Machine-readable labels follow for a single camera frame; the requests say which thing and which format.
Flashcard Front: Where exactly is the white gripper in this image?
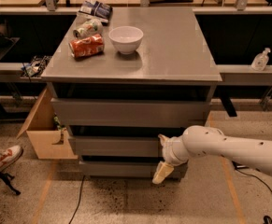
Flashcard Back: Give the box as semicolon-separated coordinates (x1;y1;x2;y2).
152;134;189;185

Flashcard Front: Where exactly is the grey drawer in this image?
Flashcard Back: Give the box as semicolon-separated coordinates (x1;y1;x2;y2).
51;98;210;128
68;136;162;158
78;160;189;180

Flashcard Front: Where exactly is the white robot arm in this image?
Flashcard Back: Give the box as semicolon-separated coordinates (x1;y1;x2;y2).
152;125;272;184

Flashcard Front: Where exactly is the grey bottom drawer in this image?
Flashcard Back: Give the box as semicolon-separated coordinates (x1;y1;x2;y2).
78;160;189;180

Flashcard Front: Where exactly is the grey drawer cabinet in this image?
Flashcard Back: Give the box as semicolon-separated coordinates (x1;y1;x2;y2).
42;7;222;179

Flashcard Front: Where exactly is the grey top drawer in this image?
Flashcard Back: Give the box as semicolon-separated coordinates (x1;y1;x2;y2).
51;98;210;128

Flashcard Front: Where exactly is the black foot pedal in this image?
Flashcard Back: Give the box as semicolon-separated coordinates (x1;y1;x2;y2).
232;161;247;170

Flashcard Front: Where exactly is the cardboard box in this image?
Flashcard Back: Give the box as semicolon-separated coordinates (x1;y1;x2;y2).
17;88;78;160

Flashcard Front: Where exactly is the white bowl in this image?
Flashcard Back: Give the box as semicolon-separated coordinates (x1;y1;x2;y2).
108;26;144;54

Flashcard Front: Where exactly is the orange soda can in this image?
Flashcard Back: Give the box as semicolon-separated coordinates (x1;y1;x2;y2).
69;34;105;58

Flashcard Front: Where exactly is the clear hand sanitizer bottle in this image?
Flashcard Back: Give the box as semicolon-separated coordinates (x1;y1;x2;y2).
251;48;271;71

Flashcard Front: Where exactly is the green white soda can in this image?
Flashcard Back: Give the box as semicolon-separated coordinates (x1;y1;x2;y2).
73;19;103;39

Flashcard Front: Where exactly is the circuit board clutter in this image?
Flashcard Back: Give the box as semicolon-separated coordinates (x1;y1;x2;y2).
21;55;51;78

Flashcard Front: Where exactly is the black tripod leg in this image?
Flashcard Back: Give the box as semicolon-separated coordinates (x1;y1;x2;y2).
0;172;21;195

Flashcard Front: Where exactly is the blue chip bag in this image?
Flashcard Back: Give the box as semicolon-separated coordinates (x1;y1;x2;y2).
77;0;113;24

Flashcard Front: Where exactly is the white orange sneaker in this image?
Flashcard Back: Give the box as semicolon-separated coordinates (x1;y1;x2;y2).
0;146;23;172

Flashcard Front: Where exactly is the black pedal cable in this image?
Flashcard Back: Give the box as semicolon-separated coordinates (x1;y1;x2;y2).
236;168;272;224

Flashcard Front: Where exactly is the black floor cable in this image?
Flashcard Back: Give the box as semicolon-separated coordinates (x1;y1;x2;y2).
67;175;86;224

